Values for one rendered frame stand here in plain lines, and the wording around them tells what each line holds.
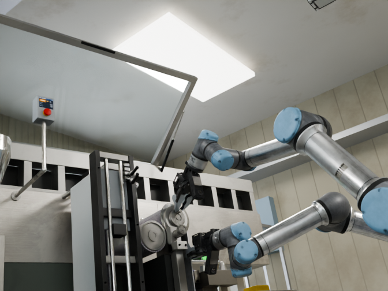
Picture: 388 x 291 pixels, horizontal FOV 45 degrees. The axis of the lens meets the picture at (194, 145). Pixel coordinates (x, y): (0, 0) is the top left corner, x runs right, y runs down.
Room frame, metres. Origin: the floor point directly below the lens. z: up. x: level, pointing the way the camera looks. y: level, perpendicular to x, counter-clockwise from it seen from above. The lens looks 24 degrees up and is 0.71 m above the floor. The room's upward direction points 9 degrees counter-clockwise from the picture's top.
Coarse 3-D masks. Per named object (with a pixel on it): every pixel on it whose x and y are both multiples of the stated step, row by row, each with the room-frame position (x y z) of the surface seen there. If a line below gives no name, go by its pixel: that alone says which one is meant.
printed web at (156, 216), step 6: (150, 216) 1.98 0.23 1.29; (156, 216) 1.93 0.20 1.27; (144, 222) 2.00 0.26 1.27; (114, 240) 1.95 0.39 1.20; (120, 240) 1.91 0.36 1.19; (108, 246) 1.72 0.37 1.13; (114, 246) 1.95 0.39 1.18; (120, 246) 1.92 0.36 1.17; (144, 246) 1.83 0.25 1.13; (108, 252) 1.72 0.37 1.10; (114, 252) 1.96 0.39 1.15; (120, 252) 1.93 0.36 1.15; (144, 252) 1.86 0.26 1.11; (150, 252) 1.86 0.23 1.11; (108, 264) 1.72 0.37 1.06; (120, 264) 2.01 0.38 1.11; (108, 270) 1.72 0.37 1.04; (108, 276) 1.72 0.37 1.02; (108, 282) 1.72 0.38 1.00; (108, 288) 1.73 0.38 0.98
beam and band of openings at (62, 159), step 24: (24, 144) 1.83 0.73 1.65; (24, 168) 1.83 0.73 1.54; (48, 168) 1.95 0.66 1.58; (72, 168) 1.99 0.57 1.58; (144, 168) 2.24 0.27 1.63; (168, 168) 2.35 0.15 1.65; (48, 192) 1.90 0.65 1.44; (144, 192) 2.24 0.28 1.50; (168, 192) 2.35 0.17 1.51; (216, 192) 2.56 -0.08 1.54; (240, 192) 2.73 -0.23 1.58
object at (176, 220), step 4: (172, 212) 1.89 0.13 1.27; (180, 212) 1.92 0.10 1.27; (172, 216) 1.89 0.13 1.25; (176, 216) 1.91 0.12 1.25; (180, 216) 1.93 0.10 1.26; (184, 216) 1.94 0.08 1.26; (172, 220) 1.89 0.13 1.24; (176, 220) 1.91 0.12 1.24; (180, 220) 1.93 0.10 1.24; (184, 220) 1.93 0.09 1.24; (172, 224) 1.91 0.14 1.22; (176, 224) 1.90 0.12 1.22; (180, 224) 1.92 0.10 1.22
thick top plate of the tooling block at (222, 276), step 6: (222, 270) 2.02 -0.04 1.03; (228, 270) 2.05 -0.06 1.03; (204, 276) 1.98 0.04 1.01; (210, 276) 1.98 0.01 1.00; (216, 276) 2.00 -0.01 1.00; (222, 276) 2.02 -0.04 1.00; (228, 276) 2.04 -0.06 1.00; (204, 282) 1.99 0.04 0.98; (210, 282) 1.97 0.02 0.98; (216, 282) 1.99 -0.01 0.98; (222, 282) 2.02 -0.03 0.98; (228, 282) 2.04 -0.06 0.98; (234, 282) 2.06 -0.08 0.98; (198, 288) 2.02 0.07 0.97
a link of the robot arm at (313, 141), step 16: (288, 112) 1.33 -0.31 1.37; (304, 112) 1.34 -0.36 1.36; (288, 128) 1.34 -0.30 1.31; (304, 128) 1.31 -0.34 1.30; (320, 128) 1.32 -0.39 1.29; (304, 144) 1.34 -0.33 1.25; (320, 144) 1.30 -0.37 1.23; (336, 144) 1.29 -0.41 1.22; (320, 160) 1.31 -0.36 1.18; (336, 160) 1.27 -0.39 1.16; (352, 160) 1.26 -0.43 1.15; (336, 176) 1.28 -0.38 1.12; (352, 176) 1.24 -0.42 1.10; (368, 176) 1.22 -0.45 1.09; (352, 192) 1.26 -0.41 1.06; (368, 192) 1.19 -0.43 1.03; (384, 192) 1.16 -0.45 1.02; (368, 208) 1.20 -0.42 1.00; (384, 208) 1.17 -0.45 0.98; (368, 224) 1.21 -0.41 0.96; (384, 224) 1.18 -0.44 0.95
